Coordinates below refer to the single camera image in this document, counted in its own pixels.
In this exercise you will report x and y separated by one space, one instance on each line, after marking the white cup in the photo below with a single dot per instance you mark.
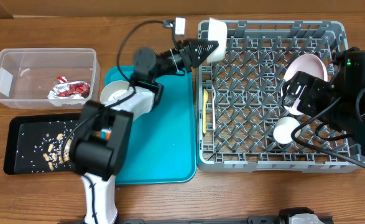
283 129

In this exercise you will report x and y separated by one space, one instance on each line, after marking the white round plate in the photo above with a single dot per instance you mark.
308 63

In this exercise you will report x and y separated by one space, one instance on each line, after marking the clear plastic bin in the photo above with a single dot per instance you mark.
28 74

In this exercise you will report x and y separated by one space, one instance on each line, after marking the pile of peanuts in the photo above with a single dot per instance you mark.
56 152

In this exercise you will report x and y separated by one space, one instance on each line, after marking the yellow plastic spoon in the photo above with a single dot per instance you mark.
205 100

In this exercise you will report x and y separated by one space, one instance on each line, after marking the black tray bin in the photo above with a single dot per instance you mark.
13 134

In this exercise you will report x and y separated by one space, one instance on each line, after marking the white napkin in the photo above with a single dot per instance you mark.
59 101

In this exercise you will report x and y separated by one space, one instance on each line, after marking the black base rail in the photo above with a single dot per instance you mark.
296 215

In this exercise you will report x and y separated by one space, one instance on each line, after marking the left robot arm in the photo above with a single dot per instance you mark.
99 146

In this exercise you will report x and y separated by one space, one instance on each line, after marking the grey dishwasher rack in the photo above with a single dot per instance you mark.
248 84

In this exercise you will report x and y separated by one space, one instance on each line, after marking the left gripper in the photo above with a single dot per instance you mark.
185 50

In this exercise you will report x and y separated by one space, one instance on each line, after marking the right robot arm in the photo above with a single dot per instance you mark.
338 103

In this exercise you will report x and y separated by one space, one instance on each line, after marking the pile of white rice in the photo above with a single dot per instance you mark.
29 159

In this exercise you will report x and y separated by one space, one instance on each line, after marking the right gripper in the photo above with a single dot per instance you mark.
313 86

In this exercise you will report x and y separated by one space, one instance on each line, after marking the white plastic fork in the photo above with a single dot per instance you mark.
213 97

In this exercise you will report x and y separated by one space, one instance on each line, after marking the red silver foil wrapper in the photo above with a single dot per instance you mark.
66 89

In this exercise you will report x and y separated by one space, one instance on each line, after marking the grey bowl with rice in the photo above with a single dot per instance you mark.
114 90

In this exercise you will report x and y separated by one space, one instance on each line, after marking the white bowl with peanuts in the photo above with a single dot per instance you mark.
217 31

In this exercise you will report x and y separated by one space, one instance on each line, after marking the teal serving tray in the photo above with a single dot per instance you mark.
162 145

